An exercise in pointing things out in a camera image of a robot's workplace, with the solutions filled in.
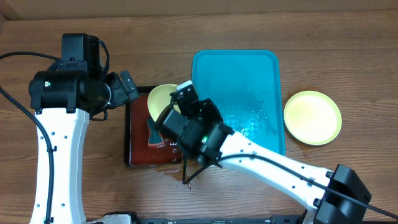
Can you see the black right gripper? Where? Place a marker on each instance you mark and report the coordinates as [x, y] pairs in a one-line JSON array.
[[189, 98]]

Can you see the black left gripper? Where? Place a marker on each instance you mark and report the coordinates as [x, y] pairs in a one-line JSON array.
[[116, 91]]

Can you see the yellow plate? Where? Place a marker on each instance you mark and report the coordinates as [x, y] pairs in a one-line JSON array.
[[159, 98], [312, 118]]

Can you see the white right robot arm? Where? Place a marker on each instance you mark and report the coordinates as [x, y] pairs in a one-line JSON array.
[[337, 196]]

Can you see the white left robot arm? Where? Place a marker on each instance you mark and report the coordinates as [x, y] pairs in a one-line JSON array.
[[64, 99]]

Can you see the black rectangular tray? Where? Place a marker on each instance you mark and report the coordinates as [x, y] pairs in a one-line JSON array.
[[127, 140]]

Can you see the blue plastic tray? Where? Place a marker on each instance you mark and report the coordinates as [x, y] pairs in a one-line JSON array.
[[245, 87]]

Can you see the clear container with red water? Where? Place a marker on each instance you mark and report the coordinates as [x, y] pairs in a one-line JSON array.
[[140, 149]]

